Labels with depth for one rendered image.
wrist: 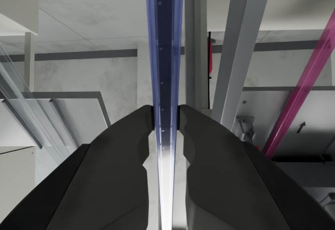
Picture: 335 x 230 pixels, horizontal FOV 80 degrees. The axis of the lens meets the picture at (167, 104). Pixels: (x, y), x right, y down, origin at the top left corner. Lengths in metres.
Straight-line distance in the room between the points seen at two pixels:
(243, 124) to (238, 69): 0.11
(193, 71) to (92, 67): 3.08
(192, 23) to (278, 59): 2.86
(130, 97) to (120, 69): 0.48
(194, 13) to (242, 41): 0.36
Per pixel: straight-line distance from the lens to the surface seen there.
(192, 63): 0.55
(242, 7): 0.24
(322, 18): 1.13
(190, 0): 0.60
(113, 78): 3.37
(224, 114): 0.30
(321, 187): 0.44
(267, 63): 3.33
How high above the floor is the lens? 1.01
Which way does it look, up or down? 2 degrees down
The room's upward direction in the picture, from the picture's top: 180 degrees clockwise
